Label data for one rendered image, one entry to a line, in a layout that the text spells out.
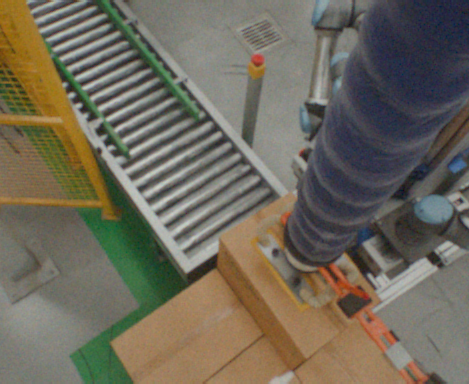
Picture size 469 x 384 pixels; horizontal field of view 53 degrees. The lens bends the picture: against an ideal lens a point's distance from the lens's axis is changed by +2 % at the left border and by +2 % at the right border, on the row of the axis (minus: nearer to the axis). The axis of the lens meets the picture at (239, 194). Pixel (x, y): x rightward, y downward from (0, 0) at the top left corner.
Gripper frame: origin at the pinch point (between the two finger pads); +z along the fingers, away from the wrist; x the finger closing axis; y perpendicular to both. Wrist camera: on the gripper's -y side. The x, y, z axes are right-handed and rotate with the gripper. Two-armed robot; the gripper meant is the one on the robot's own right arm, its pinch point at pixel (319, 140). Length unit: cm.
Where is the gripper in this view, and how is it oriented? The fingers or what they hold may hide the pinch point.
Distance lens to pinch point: 184.9
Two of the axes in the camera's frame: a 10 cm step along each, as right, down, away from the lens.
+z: -0.6, 4.5, 8.9
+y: 5.7, 7.5, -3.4
